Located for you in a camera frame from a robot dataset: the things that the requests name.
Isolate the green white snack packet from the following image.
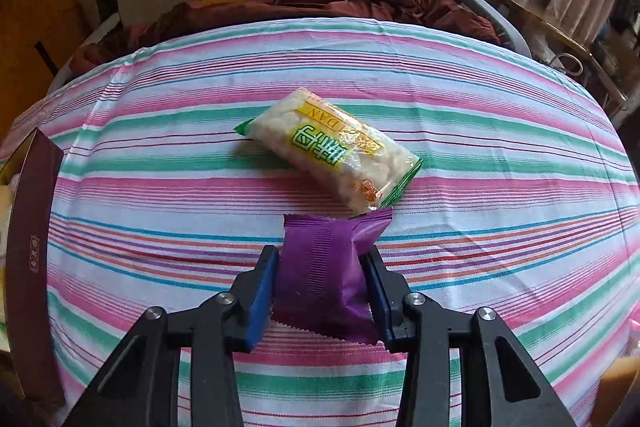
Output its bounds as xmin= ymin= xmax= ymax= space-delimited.
xmin=234 ymin=88 xmax=423 ymax=215

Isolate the yellow sponge block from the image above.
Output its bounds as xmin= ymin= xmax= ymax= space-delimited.
xmin=590 ymin=354 xmax=640 ymax=427

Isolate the cluttered storage rack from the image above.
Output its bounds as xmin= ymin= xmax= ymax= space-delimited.
xmin=590 ymin=0 xmax=640 ymax=118

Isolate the wooden wardrobe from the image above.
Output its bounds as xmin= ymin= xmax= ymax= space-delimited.
xmin=0 ymin=0 xmax=90 ymax=118

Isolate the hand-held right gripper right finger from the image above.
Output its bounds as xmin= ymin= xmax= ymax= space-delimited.
xmin=359 ymin=246 xmax=576 ymax=427

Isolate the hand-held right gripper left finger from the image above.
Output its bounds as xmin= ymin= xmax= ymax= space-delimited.
xmin=75 ymin=245 xmax=281 ymax=427

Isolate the white cable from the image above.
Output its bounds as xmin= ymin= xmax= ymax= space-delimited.
xmin=547 ymin=52 xmax=585 ymax=80

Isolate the gold tin box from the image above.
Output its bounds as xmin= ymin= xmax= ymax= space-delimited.
xmin=0 ymin=129 xmax=66 ymax=408

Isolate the wooden side shelf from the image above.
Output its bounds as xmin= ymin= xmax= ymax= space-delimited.
xmin=445 ymin=0 xmax=628 ymax=108

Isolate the purple snack packet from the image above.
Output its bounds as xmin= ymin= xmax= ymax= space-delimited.
xmin=270 ymin=206 xmax=394 ymax=347

